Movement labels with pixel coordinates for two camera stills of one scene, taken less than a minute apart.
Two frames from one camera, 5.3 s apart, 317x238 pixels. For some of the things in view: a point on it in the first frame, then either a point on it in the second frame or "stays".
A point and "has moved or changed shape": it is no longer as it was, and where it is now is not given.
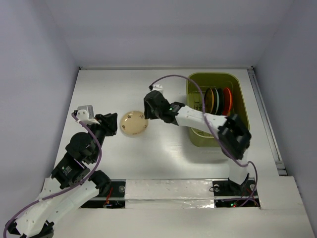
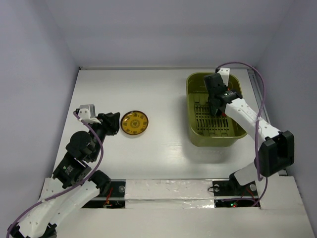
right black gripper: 151,106 -> 214,99
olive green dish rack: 196,84 stays
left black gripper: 108,121 stays
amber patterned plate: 209,99 has moved or changed shape
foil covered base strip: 169,194 stays
